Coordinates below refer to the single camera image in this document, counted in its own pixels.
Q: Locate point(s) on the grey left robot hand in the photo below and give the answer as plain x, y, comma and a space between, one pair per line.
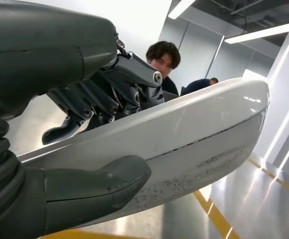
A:
39, 43

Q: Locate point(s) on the person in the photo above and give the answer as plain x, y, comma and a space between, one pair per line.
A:
197, 85
163, 64

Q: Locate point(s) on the grey laptop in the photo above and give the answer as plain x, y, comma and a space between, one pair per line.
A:
169, 96

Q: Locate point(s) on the ceiling light strip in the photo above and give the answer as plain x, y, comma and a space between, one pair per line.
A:
259, 33
180, 8

